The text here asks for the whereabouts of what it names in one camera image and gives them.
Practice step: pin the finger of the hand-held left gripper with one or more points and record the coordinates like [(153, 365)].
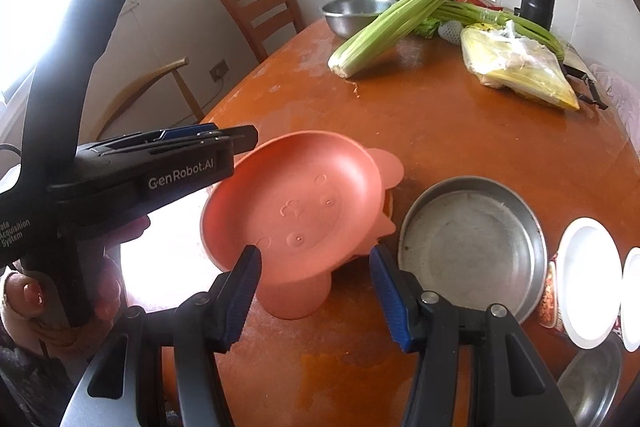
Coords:
[(240, 138), (185, 132)]

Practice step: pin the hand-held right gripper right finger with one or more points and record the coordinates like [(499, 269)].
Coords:
[(391, 304)]

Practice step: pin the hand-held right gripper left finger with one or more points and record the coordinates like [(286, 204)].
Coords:
[(244, 299)]

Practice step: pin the pink pig-shaped plate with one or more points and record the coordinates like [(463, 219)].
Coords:
[(295, 298), (300, 202)]

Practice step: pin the white bowl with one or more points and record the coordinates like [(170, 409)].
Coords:
[(590, 282), (633, 302)]

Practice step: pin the person's left hand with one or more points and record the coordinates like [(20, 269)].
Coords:
[(107, 292)]

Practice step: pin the light wooden armchair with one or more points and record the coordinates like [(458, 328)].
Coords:
[(176, 66)]

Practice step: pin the round steel pan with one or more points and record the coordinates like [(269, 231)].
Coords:
[(470, 247)]

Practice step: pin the window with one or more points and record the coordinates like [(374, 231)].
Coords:
[(45, 7)]

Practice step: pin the celery bunch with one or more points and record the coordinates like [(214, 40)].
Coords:
[(390, 24), (500, 18)]

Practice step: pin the shallow steel plate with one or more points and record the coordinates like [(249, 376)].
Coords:
[(590, 382)]

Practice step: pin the green leafy vegetable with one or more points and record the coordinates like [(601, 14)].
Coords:
[(425, 29)]

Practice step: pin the white foam fruit net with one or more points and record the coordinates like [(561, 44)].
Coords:
[(450, 31)]

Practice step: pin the clear bag of yellow noodles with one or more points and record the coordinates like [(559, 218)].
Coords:
[(520, 67)]

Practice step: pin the pink printed garment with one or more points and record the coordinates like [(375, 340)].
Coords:
[(612, 82)]

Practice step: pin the low wall socket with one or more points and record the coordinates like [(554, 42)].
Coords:
[(218, 70)]

